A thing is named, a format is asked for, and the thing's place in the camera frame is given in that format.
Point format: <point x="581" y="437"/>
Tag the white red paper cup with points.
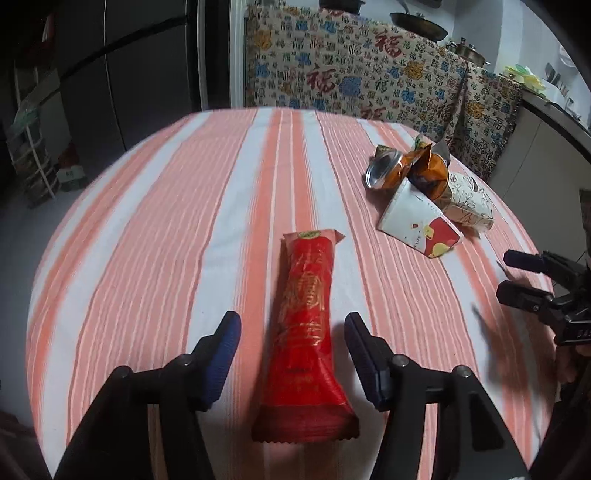
<point x="415" y="217"/>

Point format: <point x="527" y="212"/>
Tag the printed patterned cloth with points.
<point x="332" y="69"/>
<point x="485" y="124"/>

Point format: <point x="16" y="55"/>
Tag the black wok with lid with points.
<point x="418" y="25"/>

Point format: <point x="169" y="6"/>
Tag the orange white striped tablecloth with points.
<point x="184" y="230"/>

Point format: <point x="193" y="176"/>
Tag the yellow green plastic containers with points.
<point x="524" y="78"/>

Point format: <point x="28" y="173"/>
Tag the orange brown foil wrapper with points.
<point x="415" y="168"/>

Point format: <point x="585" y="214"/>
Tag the white tiered shelf rack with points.
<point x="30" y="138"/>

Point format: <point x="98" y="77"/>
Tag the kitchen counter cabinet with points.
<point x="549" y="143"/>

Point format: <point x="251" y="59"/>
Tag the green cardboard box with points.
<point x="72" y="177"/>

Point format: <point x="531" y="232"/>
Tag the grey refrigerator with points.
<point x="129" y="78"/>

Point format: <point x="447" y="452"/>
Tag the person's right hand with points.
<point x="567" y="364"/>

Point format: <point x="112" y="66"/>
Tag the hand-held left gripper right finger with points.
<point x="369" y="364"/>

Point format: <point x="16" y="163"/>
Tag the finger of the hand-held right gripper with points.
<point x="526" y="262"/>
<point x="521" y="295"/>

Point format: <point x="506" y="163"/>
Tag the steel pot with lid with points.
<point x="468" y="51"/>

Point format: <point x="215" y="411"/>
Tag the red snack packet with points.
<point x="304" y="332"/>

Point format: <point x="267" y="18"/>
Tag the floral paper cup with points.
<point x="468" y="201"/>

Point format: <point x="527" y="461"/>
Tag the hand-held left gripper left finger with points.
<point x="219" y="364"/>

